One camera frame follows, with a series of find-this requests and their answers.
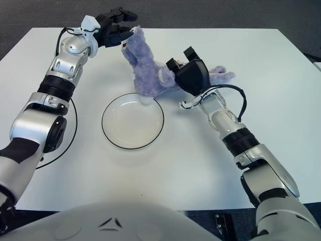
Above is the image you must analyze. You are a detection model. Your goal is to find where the white plate with black rim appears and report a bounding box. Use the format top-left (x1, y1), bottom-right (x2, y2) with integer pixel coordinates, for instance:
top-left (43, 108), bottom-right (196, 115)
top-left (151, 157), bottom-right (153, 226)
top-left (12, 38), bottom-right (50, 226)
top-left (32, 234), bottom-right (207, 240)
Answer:
top-left (101, 92), bottom-right (166, 151)

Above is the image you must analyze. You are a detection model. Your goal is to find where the black bracket under table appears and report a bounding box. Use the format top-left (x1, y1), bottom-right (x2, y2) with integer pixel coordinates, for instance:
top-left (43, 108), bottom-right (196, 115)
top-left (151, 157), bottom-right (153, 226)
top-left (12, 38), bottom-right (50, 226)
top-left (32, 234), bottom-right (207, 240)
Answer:
top-left (215, 213), bottom-right (233, 236)

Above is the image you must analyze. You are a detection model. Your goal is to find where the grey robot torso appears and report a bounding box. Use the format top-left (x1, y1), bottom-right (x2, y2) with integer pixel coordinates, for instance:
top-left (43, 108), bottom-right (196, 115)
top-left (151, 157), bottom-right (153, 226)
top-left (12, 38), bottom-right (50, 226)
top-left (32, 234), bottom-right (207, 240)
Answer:
top-left (0, 200), bottom-right (221, 241)

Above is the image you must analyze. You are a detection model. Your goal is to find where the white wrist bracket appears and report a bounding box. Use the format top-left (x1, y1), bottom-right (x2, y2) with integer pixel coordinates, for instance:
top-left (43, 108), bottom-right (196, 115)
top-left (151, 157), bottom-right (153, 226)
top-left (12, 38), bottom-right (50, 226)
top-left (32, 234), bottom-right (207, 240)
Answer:
top-left (75, 15), bottom-right (101, 57)
top-left (178, 96), bottom-right (204, 110)

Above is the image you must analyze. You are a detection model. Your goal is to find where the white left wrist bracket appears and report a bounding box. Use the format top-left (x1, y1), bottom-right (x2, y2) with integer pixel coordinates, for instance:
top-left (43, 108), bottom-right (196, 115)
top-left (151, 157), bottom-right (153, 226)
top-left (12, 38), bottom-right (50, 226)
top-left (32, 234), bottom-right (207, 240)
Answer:
top-left (75, 15), bottom-right (101, 57)

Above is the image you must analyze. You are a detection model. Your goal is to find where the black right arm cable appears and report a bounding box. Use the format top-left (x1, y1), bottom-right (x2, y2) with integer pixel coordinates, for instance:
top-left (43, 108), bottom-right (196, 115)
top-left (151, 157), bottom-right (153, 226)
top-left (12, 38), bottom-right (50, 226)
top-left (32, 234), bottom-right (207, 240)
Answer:
top-left (200, 84), bottom-right (248, 124)

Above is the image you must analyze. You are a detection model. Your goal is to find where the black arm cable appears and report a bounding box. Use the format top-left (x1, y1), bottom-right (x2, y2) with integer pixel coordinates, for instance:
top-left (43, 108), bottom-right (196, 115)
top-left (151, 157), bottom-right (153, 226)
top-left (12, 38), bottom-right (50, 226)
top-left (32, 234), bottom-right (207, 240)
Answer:
top-left (35, 27), bottom-right (83, 170)
top-left (200, 84), bottom-right (248, 124)

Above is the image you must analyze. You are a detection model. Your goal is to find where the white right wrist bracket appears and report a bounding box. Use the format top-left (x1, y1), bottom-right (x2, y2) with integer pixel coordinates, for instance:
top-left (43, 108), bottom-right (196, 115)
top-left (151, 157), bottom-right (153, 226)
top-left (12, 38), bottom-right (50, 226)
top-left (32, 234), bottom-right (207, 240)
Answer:
top-left (178, 96), bottom-right (204, 110)

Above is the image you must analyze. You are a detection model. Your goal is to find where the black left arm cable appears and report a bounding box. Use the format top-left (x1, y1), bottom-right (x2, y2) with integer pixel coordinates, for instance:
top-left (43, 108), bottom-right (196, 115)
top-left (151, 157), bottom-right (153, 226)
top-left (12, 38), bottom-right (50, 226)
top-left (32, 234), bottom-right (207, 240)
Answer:
top-left (35, 27), bottom-right (83, 170)

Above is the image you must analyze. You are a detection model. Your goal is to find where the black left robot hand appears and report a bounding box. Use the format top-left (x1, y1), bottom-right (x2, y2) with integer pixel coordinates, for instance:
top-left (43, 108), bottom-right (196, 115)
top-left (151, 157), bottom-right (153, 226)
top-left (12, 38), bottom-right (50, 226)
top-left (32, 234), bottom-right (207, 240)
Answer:
top-left (94, 7), bottom-right (138, 48)

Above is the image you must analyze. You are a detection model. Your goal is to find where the purple plush bunny doll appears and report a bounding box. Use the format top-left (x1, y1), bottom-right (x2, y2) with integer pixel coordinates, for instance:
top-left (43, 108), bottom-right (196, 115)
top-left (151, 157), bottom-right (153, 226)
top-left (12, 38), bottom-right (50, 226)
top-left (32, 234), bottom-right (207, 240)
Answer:
top-left (121, 26), bottom-right (236, 106)

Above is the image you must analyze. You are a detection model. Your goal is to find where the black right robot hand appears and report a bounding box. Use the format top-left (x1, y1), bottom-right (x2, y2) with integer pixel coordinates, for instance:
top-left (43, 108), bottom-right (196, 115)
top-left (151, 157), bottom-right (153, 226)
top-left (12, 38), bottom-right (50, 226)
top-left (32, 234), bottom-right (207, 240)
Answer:
top-left (165, 46), bottom-right (211, 96)

